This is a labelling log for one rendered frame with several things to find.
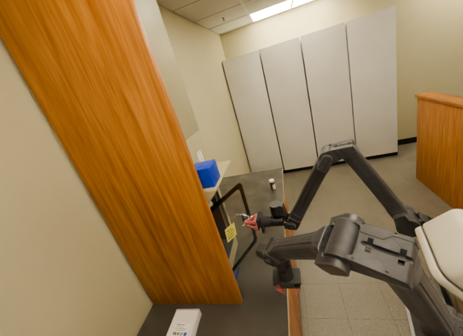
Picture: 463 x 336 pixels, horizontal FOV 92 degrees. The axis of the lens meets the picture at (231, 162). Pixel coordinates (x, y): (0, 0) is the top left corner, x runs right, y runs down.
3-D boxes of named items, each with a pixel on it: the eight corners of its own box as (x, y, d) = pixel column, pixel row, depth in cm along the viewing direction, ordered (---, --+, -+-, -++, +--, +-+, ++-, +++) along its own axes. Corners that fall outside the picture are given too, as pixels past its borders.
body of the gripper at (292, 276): (273, 272, 88) (269, 258, 85) (300, 271, 85) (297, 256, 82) (273, 287, 82) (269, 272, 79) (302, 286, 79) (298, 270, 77)
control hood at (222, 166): (197, 213, 97) (189, 193, 94) (215, 179, 126) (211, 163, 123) (222, 210, 94) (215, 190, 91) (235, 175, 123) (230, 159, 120)
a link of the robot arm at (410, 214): (436, 227, 78) (431, 217, 83) (407, 212, 80) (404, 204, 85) (415, 242, 84) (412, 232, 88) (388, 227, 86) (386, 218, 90)
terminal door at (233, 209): (226, 279, 112) (201, 215, 99) (257, 239, 133) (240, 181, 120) (227, 280, 112) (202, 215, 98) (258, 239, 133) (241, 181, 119)
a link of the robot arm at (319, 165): (336, 159, 81) (337, 148, 89) (321, 153, 82) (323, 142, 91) (295, 235, 104) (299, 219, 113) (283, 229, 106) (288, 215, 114)
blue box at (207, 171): (193, 190, 96) (187, 172, 93) (201, 180, 105) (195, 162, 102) (215, 186, 93) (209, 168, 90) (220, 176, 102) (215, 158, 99)
